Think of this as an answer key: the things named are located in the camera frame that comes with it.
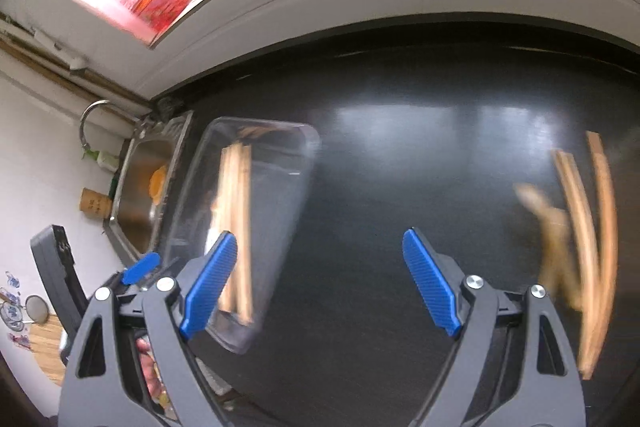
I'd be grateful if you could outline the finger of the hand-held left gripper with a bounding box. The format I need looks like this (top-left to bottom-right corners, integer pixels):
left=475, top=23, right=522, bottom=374
left=117, top=253, right=162, bottom=298

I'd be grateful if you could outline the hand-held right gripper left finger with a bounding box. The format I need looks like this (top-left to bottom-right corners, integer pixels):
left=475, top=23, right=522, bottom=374
left=59, top=231, right=241, bottom=427

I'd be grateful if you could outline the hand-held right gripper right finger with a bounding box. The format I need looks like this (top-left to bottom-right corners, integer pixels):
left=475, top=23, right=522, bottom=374
left=402, top=228, right=586, bottom=427

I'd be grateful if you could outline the pile of wooden chopsticks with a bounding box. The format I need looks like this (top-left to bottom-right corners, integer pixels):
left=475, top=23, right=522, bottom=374
left=210, top=127, right=271, bottom=325

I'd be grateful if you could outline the clear plastic container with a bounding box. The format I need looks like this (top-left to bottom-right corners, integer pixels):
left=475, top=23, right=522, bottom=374
left=162, top=117, right=321, bottom=355

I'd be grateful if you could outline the wooden spoon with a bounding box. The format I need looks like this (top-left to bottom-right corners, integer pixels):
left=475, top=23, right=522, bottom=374
left=517, top=184, right=583, bottom=310

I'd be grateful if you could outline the wooden chopstick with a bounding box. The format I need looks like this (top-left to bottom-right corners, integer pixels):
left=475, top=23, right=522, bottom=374
left=551, top=148, right=603, bottom=370
left=577, top=131, right=620, bottom=380

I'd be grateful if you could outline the person's left hand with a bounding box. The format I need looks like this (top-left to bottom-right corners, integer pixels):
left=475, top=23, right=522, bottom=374
left=136, top=338, right=166, bottom=409

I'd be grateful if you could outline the small wooden box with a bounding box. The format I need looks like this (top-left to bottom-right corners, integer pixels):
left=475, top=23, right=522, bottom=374
left=80, top=188, right=114, bottom=221

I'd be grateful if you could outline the wooden board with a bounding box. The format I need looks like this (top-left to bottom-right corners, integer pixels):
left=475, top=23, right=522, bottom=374
left=27, top=322, right=70, bottom=387

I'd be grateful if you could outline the stainless steel sink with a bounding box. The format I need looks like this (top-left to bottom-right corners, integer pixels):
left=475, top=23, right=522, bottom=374
left=102, top=109, right=195, bottom=258

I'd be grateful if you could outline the orange sink strainer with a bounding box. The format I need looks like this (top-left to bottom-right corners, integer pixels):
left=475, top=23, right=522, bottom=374
left=149, top=164, right=168, bottom=202

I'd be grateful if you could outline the metal faucet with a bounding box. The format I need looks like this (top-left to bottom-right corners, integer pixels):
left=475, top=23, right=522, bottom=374
left=80, top=99, right=151, bottom=148

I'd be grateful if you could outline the blue white wall decoration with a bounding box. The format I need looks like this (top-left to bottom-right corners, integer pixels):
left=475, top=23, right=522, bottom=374
left=0, top=271, right=28, bottom=345

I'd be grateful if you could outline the white and green wall holder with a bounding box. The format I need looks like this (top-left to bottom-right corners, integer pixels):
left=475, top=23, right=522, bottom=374
left=82, top=147, right=122, bottom=171

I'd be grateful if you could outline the wall pipe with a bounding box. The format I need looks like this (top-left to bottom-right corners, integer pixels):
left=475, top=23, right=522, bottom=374
left=0, top=12, right=151, bottom=112

